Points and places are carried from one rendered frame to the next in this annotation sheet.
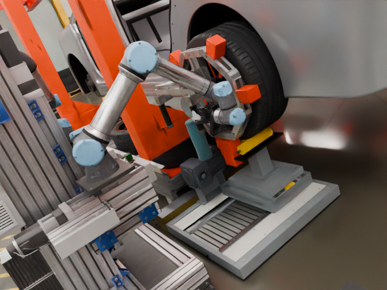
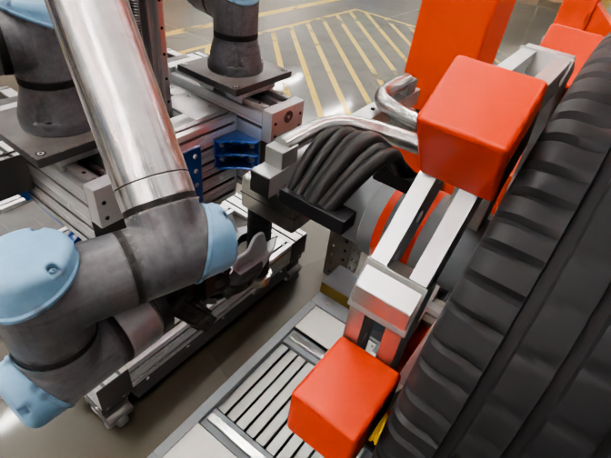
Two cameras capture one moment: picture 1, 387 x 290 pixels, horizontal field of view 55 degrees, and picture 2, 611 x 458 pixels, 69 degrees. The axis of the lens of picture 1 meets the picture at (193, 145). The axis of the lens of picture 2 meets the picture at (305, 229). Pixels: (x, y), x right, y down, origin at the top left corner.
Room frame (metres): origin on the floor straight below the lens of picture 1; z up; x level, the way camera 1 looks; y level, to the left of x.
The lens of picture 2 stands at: (1.63, -0.53, 1.27)
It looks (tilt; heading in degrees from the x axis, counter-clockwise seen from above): 39 degrees down; 59
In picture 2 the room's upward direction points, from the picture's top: 8 degrees clockwise
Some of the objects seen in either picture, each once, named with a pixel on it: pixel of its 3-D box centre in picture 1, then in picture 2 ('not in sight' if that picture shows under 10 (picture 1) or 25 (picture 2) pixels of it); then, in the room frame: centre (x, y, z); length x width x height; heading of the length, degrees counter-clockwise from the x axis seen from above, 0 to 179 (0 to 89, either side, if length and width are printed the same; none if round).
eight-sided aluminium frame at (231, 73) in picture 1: (211, 94); (452, 247); (2.09, -0.20, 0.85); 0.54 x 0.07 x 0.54; 27
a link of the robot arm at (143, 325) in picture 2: (221, 115); (129, 318); (1.63, -0.17, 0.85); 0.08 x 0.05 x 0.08; 117
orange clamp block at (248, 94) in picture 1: (248, 94); (342, 400); (1.81, -0.35, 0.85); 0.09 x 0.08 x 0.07; 27
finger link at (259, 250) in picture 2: not in sight; (257, 247); (1.81, -0.11, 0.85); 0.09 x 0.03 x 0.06; 18
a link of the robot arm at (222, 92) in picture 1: (223, 95); (60, 290); (1.58, -0.20, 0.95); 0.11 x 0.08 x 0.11; 9
